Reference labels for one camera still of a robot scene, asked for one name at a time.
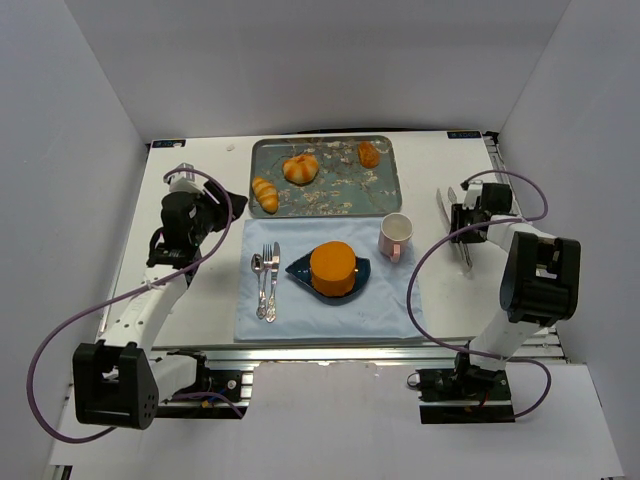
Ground silver spoon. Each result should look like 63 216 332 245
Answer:
251 253 265 318

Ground light blue cloth placemat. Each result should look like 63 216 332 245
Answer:
234 217 425 342

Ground silver fork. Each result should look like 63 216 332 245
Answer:
261 243 273 318

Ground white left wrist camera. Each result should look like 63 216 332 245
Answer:
164 163 210 196

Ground silver table knife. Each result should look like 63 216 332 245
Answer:
266 242 280 323

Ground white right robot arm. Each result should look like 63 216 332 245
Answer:
447 180 581 380

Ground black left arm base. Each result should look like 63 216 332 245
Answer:
150 350 248 420

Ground round knotted bread bun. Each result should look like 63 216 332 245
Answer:
282 154 319 185

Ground small brown pastry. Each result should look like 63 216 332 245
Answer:
358 141 380 169

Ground orange cylindrical cake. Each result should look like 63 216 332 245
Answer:
310 241 356 298

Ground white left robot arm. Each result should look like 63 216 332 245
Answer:
72 178 248 430

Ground floral metal tray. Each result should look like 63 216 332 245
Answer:
249 134 402 218

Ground pink ceramic mug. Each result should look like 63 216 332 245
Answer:
378 213 413 263

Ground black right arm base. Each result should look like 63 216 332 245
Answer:
406 363 515 425

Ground striped long bread roll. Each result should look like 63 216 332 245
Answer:
252 176 279 214

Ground silver metal tongs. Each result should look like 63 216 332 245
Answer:
435 187 473 275

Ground dark blue leaf plate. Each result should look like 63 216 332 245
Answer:
285 252 371 306

